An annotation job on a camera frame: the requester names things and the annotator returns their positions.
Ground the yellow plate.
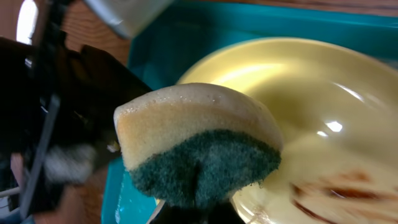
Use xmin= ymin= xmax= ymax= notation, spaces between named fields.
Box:
xmin=180 ymin=38 xmax=397 ymax=223

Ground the teal plastic tray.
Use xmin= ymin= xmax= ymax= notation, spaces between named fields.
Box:
xmin=100 ymin=1 xmax=398 ymax=224

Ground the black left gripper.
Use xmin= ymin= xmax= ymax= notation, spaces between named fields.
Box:
xmin=1 ymin=1 xmax=150 ymax=218

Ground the green yellow sponge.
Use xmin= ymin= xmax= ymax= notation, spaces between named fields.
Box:
xmin=114 ymin=83 xmax=283 ymax=209

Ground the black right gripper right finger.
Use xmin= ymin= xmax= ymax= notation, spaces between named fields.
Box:
xmin=200 ymin=202 xmax=245 ymax=224

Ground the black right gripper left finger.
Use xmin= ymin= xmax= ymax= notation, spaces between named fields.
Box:
xmin=149 ymin=202 xmax=199 ymax=224

